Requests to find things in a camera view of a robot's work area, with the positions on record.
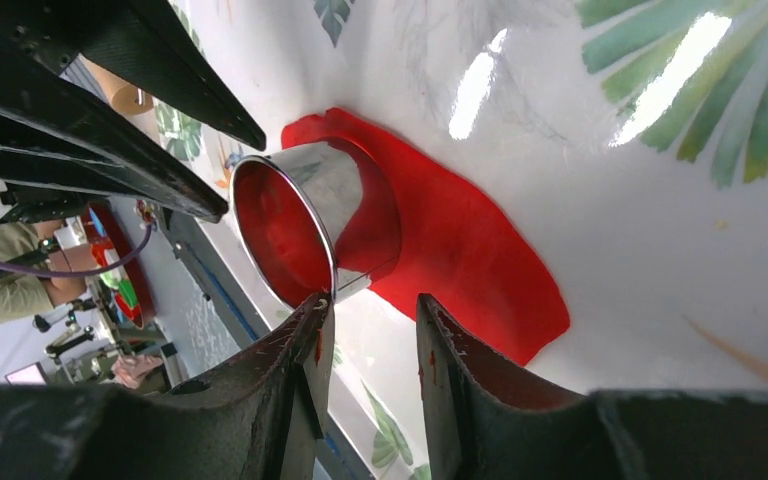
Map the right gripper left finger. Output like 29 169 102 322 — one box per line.
0 293 334 479

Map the wooden rolling pin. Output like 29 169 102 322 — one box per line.
80 57 154 117

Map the red dough piece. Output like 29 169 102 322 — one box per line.
281 108 571 366

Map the person in background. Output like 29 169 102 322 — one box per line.
0 220 99 324

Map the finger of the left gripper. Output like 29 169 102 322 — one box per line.
72 1 266 151
0 1 228 222

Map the small round metal cup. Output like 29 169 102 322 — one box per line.
230 138 402 308

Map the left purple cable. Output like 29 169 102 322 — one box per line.
0 221 155 280

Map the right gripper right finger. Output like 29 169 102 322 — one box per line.
416 294 768 479

